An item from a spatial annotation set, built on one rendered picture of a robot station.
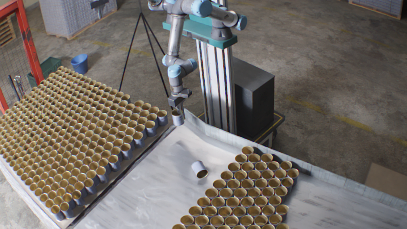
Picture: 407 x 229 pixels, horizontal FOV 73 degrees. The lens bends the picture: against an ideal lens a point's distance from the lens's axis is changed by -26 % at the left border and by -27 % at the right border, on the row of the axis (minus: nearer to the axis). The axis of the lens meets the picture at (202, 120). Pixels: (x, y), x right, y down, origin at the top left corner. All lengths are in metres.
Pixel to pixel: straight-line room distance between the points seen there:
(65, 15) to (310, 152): 5.20
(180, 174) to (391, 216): 1.34
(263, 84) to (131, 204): 1.66
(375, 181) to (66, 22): 6.07
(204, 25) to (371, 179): 2.14
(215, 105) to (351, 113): 1.85
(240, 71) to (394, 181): 1.98
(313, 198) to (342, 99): 2.73
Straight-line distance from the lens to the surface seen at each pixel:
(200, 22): 2.77
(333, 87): 4.70
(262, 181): 1.93
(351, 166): 3.66
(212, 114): 3.37
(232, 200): 1.86
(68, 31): 7.02
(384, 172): 3.56
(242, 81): 3.14
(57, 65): 5.70
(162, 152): 2.22
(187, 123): 2.38
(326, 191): 1.99
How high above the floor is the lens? 2.62
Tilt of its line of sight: 40 degrees down
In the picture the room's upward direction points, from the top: 7 degrees counter-clockwise
